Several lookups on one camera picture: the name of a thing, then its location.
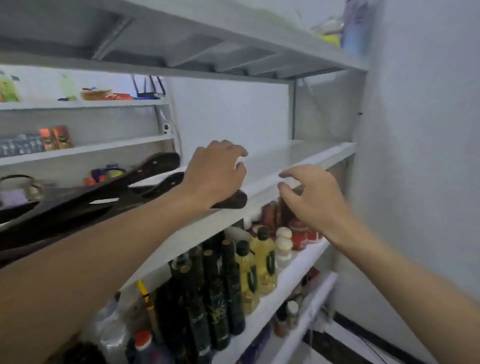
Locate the person's left hand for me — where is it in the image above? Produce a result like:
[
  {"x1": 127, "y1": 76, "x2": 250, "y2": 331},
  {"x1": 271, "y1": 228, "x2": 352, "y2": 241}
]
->
[{"x1": 181, "y1": 140, "x2": 249, "y2": 209}]

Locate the person's right hand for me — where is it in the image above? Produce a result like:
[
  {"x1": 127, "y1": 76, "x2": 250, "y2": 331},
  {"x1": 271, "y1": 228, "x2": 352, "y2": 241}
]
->
[{"x1": 277, "y1": 164, "x2": 363, "y2": 245}]

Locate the person's left forearm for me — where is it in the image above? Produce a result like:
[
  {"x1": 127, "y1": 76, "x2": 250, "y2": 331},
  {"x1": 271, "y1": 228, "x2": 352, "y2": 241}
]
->
[{"x1": 0, "y1": 183, "x2": 213, "y2": 364}]

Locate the person's right forearm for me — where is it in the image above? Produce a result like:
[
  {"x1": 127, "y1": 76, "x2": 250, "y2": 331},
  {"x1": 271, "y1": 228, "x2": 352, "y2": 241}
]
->
[{"x1": 330, "y1": 221, "x2": 480, "y2": 364}]

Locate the brown jar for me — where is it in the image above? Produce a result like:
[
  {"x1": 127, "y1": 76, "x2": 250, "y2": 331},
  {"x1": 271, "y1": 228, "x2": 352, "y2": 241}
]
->
[{"x1": 260, "y1": 202, "x2": 280, "y2": 234}]

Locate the white shelving unit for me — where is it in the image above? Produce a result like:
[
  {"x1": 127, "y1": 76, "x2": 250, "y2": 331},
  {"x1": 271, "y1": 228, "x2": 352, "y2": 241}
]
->
[{"x1": 0, "y1": 0, "x2": 370, "y2": 364}]

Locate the yellow oil bottle black cap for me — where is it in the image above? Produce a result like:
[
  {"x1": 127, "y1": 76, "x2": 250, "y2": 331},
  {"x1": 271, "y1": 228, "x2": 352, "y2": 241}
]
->
[
  {"x1": 234, "y1": 240, "x2": 260, "y2": 316},
  {"x1": 250, "y1": 226, "x2": 278, "y2": 297}
]

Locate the black router with antennas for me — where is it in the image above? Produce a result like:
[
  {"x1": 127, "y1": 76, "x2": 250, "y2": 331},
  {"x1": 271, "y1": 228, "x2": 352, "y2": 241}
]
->
[{"x1": 131, "y1": 74, "x2": 167, "y2": 100}]

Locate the brown bottle white cap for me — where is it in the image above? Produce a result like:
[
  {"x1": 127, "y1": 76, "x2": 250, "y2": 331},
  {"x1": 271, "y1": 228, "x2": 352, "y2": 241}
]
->
[{"x1": 274, "y1": 300, "x2": 301, "y2": 338}]

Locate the row of dark glass bottles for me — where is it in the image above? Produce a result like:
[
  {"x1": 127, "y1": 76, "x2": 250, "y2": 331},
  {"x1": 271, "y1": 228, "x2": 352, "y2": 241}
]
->
[{"x1": 155, "y1": 230, "x2": 247, "y2": 364}]

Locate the purple yellow item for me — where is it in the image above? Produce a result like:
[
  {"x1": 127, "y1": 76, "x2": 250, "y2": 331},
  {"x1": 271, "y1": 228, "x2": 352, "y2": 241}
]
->
[{"x1": 91, "y1": 163, "x2": 127, "y2": 184}]

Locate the orange basket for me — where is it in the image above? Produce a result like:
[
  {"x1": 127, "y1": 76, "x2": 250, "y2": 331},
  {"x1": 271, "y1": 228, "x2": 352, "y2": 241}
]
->
[{"x1": 80, "y1": 88, "x2": 113, "y2": 101}]

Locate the blue packet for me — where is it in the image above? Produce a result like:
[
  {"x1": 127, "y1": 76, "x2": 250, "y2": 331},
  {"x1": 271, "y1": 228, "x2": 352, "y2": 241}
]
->
[{"x1": 340, "y1": 0, "x2": 373, "y2": 54}]

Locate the red brown box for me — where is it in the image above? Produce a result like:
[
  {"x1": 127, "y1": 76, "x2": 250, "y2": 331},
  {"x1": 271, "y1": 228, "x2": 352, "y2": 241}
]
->
[
  {"x1": 38, "y1": 127, "x2": 60, "y2": 152},
  {"x1": 52, "y1": 125, "x2": 74, "y2": 150}
]

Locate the pale green bottle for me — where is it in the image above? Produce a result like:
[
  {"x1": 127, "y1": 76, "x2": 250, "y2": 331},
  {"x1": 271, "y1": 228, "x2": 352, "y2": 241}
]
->
[{"x1": 59, "y1": 74, "x2": 78, "y2": 101}]

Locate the blue bottle red white cap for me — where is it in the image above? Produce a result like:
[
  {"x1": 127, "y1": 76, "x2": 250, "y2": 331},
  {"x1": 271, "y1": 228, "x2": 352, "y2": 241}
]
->
[{"x1": 125, "y1": 330, "x2": 171, "y2": 364}]

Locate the clear plastic bottle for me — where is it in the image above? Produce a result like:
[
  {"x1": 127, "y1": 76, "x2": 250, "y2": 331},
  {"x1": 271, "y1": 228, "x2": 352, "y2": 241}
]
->
[{"x1": 80, "y1": 296, "x2": 129, "y2": 364}]

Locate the row of grey packets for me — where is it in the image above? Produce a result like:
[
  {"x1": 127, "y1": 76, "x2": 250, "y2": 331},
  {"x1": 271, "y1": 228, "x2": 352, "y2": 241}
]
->
[{"x1": 0, "y1": 134, "x2": 46, "y2": 158}]

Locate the black flat strap with holes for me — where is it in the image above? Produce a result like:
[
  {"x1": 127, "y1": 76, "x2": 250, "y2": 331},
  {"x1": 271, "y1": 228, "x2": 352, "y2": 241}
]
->
[
  {"x1": 124, "y1": 172, "x2": 186, "y2": 201},
  {"x1": 212, "y1": 189, "x2": 248, "y2": 210},
  {"x1": 0, "y1": 152, "x2": 181, "y2": 241}
]

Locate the yellow handled tool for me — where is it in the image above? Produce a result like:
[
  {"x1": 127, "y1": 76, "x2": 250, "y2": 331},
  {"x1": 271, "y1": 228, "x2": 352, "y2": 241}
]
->
[{"x1": 136, "y1": 280, "x2": 160, "y2": 340}]

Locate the metal kettle with handle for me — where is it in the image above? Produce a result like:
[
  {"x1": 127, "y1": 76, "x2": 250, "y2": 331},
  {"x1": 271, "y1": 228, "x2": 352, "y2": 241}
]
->
[{"x1": 0, "y1": 174, "x2": 45, "y2": 208}]

